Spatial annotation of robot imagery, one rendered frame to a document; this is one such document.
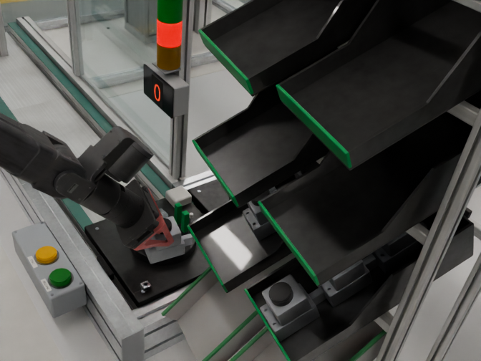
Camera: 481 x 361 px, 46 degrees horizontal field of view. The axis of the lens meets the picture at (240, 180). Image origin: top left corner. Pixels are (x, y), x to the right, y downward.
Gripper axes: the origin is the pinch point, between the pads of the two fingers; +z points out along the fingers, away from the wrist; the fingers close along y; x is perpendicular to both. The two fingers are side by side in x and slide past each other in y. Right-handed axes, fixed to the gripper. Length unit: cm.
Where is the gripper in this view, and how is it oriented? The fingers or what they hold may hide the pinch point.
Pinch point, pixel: (163, 231)
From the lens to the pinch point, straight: 98.7
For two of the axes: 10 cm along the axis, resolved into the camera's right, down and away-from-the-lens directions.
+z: 4.9, 4.3, 7.6
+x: -7.6, 6.3, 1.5
